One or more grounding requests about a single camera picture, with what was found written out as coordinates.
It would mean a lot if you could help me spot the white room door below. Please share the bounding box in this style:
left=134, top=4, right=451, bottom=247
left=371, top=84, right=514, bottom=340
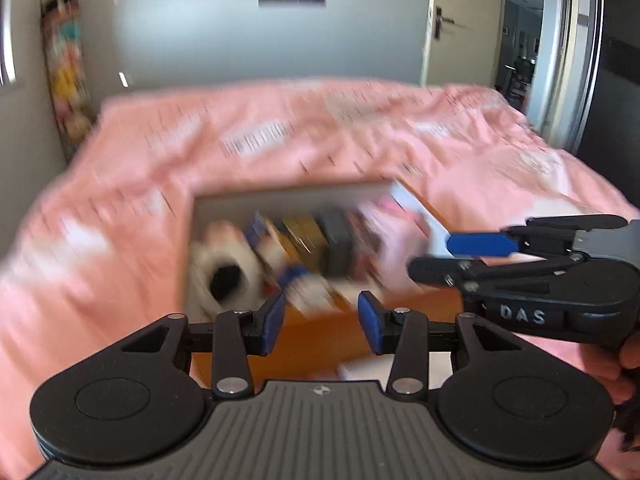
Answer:
left=421, top=0, right=507, bottom=89

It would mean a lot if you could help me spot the pink fabric pouch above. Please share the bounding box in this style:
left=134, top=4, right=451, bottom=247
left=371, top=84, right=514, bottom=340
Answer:
left=359, top=204, right=432, bottom=282

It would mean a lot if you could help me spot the person's right hand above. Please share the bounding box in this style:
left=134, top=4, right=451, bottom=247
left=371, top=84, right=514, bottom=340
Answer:
left=594, top=329, right=640, bottom=407

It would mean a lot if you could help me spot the orange cardboard box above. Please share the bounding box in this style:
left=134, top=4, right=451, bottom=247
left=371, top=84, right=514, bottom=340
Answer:
left=180, top=180, right=467, bottom=387

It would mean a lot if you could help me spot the white black soft item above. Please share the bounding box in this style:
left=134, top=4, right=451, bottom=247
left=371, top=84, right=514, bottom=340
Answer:
left=191, top=239, right=264, bottom=312

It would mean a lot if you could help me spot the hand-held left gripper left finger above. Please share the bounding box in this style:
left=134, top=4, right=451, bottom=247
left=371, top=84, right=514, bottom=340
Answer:
left=121, top=291, right=288, bottom=399

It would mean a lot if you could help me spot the pink printed blanket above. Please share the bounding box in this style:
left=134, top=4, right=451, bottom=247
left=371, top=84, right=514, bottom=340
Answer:
left=0, top=77, right=640, bottom=480

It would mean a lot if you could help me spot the black wardrobe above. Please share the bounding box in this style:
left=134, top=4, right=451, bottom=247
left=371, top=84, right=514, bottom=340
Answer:
left=574, top=0, right=640, bottom=202

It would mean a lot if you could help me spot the grey textured case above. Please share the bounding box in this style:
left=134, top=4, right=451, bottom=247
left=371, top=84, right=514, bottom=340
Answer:
left=319, top=206, right=357, bottom=279

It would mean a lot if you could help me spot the metal door handle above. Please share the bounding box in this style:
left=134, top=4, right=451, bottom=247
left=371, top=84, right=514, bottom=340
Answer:
left=433, top=4, right=469, bottom=42

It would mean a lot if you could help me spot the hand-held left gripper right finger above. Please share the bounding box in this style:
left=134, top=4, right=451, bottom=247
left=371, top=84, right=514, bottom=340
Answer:
left=357, top=290, right=532, bottom=397

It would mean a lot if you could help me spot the white rectangular box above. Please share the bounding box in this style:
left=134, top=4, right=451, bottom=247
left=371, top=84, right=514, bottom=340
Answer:
left=339, top=351, right=454, bottom=384

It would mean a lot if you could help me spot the colourful wall hanging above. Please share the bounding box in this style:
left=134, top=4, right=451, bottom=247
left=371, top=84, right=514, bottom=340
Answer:
left=39, top=0, right=97, bottom=167

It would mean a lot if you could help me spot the grey sliding door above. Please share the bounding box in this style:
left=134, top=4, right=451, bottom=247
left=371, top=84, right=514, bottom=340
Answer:
left=541, top=0, right=602, bottom=149

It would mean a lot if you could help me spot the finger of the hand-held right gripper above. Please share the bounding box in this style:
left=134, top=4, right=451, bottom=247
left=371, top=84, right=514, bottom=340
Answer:
left=406, top=254, right=577, bottom=294
left=445, top=214, right=629, bottom=257

